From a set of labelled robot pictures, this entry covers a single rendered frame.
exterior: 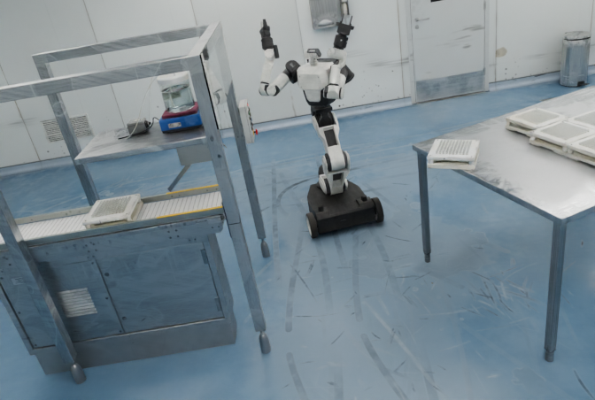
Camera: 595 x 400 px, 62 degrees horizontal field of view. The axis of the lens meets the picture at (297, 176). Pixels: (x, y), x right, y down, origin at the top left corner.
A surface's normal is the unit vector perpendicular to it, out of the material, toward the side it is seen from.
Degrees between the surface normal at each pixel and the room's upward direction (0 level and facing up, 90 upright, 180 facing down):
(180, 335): 90
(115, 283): 90
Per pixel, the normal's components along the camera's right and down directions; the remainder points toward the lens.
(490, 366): -0.15, -0.89
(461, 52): 0.07, 0.42
